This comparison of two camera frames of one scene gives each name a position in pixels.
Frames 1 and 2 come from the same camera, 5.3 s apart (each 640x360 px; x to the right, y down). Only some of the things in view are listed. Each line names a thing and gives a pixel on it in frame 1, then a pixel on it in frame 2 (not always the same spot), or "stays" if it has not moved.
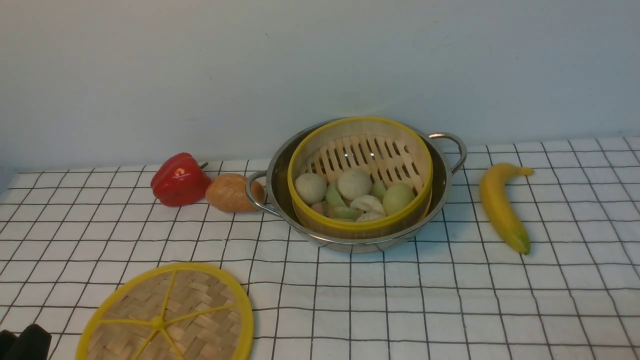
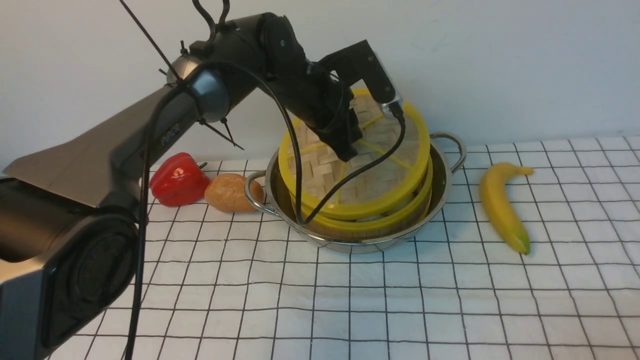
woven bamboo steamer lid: x=183 y=311 to x=384 y=186
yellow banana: x=492 y=183 stays
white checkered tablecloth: x=460 y=293 stays
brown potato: x=227 y=193 stays
